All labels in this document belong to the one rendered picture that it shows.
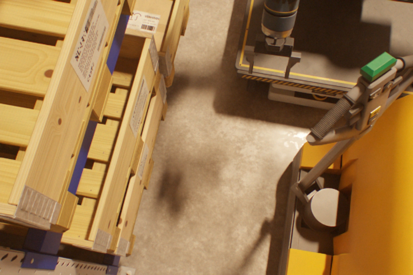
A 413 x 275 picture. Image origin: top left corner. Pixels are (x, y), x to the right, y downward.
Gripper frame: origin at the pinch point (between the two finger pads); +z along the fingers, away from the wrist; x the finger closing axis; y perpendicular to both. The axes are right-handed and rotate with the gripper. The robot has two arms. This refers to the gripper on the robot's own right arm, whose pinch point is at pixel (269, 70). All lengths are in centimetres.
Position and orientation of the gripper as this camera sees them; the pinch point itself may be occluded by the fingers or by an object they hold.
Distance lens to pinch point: 159.4
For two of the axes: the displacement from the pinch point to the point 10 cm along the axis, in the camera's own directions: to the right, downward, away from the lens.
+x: -9.8, -1.6, 1.0
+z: -0.4, 6.9, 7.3
